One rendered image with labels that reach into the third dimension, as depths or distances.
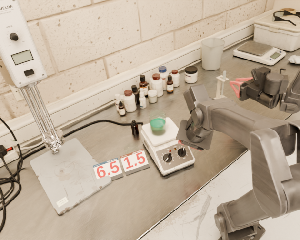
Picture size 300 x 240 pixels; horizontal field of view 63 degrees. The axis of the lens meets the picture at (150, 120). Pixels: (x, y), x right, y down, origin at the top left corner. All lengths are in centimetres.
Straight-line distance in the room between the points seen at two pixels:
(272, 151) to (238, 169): 54
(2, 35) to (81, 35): 53
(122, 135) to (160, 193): 33
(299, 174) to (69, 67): 95
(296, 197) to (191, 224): 43
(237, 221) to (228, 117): 23
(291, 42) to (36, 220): 161
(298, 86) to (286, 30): 84
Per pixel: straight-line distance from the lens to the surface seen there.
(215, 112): 53
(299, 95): 98
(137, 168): 90
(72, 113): 117
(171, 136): 88
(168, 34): 140
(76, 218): 84
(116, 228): 79
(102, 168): 90
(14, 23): 64
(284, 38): 178
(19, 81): 67
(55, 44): 108
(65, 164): 99
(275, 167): 38
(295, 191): 40
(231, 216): 61
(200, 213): 80
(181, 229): 77
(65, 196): 89
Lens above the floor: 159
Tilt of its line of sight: 38 degrees down
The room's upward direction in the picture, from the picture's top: 6 degrees counter-clockwise
